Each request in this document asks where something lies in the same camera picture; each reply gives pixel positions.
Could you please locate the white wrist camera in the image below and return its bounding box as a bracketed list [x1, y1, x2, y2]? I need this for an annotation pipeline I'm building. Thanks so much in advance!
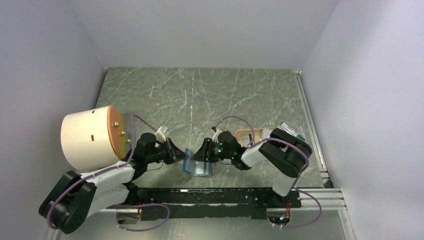
[211, 126, 223, 143]
[154, 125, 168, 143]

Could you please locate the coloured marker pack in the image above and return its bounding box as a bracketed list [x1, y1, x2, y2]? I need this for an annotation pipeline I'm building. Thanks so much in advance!
[277, 121, 306, 142]

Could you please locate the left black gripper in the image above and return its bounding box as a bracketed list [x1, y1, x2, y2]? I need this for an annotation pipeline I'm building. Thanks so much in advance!
[145, 137, 190, 165]

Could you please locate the tan card tray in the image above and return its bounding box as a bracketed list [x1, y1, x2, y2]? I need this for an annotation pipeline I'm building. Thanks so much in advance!
[234, 128, 272, 147]

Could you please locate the cream cylindrical container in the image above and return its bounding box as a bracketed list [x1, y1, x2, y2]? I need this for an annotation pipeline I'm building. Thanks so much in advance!
[60, 105, 127, 173]

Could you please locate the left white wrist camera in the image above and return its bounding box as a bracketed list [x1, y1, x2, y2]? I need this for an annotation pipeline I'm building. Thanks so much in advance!
[154, 125, 168, 143]

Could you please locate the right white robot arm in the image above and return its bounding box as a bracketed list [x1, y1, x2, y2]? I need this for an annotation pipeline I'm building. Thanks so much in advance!
[191, 127, 313, 207]

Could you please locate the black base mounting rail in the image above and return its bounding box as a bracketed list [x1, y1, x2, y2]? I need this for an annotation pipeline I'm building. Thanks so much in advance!
[124, 187, 302, 221]

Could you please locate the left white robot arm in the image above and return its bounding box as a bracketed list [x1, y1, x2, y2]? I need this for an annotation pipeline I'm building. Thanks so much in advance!
[38, 132, 188, 234]

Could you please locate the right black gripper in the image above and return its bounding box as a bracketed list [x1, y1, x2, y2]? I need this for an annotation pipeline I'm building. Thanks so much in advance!
[191, 137, 233, 163]

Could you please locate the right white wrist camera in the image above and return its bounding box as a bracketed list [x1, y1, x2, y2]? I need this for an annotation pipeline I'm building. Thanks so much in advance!
[211, 126, 223, 143]

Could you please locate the blue leather card holder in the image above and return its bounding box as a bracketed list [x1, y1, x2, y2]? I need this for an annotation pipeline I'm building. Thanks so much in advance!
[182, 148, 214, 178]

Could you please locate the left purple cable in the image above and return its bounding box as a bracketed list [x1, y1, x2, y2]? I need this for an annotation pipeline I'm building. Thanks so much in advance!
[46, 114, 160, 233]

